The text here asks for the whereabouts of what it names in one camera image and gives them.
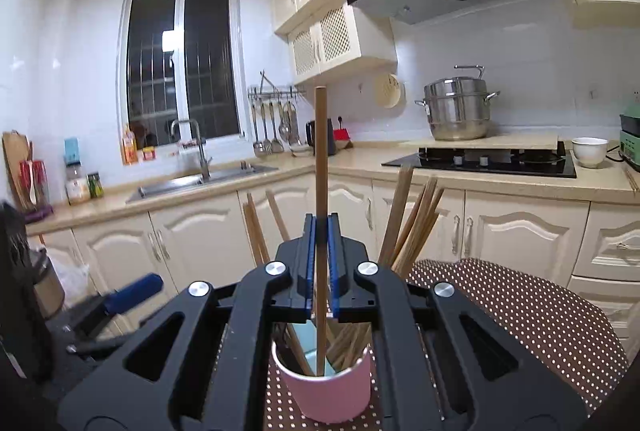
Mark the blue box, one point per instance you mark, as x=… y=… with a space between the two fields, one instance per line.
x=72 y=150

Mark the hanging metal utensils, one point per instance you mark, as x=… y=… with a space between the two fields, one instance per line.
x=267 y=131

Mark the black glass cooktop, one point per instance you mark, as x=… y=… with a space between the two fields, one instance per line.
x=500 y=166

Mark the white bowl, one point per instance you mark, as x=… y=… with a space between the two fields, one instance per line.
x=590 y=152

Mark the beige kitchen countertop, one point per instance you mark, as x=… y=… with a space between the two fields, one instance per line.
x=350 y=161

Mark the red container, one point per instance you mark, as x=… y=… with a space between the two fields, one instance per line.
x=342 y=136

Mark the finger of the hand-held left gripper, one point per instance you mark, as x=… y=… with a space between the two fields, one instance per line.
x=132 y=293

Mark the wooden cutting board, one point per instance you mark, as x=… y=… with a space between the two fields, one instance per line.
x=12 y=166

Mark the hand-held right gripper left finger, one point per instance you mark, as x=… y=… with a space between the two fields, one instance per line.
x=310 y=261

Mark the brown waste bin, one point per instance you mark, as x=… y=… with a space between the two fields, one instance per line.
x=50 y=286

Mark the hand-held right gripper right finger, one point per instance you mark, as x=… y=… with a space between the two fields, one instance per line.
x=334 y=261

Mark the light blue knife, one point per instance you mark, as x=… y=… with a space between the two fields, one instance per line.
x=306 y=336

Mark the white plastic bag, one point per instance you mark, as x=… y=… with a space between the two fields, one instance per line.
x=70 y=281

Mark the wall utensil rail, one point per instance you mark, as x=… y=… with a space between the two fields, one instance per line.
x=277 y=92

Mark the cream round strainer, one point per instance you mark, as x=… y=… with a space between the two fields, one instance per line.
x=389 y=90

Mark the orange packet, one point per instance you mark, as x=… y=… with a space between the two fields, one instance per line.
x=129 y=146

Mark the green bottle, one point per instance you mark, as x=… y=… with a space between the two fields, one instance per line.
x=95 y=186

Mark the chrome faucet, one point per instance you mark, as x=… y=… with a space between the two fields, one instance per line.
x=202 y=156

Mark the steel sink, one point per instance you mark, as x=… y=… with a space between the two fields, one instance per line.
x=200 y=183

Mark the red utensil holder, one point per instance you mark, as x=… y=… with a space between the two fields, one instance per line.
x=35 y=186

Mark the small yellow red box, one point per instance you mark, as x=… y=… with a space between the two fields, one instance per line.
x=149 y=153

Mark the single brown chopstick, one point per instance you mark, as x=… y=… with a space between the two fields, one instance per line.
x=321 y=151

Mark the dark blue pitcher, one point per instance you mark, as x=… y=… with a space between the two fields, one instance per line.
x=310 y=136

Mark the pink cup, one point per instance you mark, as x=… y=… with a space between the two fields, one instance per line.
x=325 y=396

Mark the bunch of wooden chopsticks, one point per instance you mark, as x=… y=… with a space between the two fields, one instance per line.
x=397 y=211

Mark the white seasoning jar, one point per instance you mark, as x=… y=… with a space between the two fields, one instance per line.
x=77 y=191

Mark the steel steamer pot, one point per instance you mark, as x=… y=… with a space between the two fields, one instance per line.
x=457 y=111

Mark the green kitchen appliance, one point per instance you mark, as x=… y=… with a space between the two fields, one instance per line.
x=631 y=136

